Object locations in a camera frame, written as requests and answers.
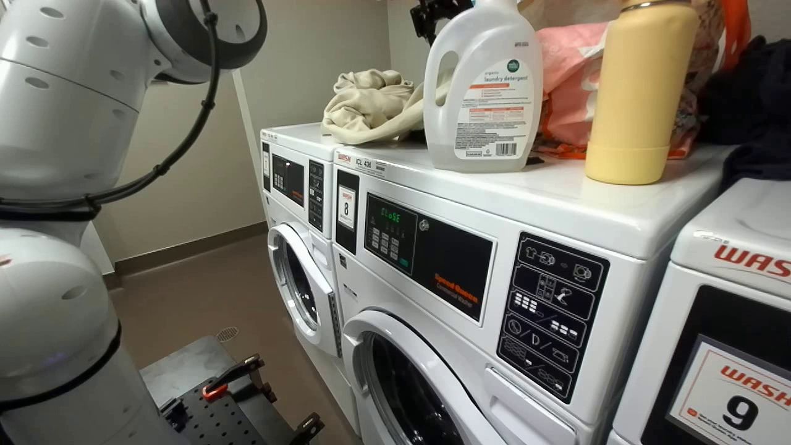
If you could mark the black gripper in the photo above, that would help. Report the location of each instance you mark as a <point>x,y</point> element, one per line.
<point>433,16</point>

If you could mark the cream jersey cloth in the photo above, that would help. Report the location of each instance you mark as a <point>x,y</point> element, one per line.
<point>372,102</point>

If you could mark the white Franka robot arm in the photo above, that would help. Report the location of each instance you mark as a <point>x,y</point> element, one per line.
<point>51,311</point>

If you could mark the pink plastic bag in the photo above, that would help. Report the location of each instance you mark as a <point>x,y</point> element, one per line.
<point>571,83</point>

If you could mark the small white washing machine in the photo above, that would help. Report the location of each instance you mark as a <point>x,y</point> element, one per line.
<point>287,156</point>

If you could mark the white washing machine, black panels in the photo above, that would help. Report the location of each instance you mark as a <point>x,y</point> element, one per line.
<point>545,205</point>

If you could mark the white washing machine number nine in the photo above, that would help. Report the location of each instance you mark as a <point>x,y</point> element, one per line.
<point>726,237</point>

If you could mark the white detergent bottle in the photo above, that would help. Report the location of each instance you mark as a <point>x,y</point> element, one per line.
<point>486,89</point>

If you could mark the yellow cylindrical bottle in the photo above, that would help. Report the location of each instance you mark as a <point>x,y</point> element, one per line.
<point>641,89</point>

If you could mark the round door of small washer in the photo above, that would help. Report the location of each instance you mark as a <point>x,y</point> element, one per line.
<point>307,273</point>

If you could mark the dark navy garment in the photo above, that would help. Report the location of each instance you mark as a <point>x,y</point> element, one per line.
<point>757,99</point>

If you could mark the round door of large washer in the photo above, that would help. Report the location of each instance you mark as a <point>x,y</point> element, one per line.
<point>428,361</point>

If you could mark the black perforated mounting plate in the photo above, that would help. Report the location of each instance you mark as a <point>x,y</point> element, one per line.
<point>214,423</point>

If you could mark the grey metal base plate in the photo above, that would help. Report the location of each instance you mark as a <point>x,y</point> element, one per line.
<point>187,361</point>

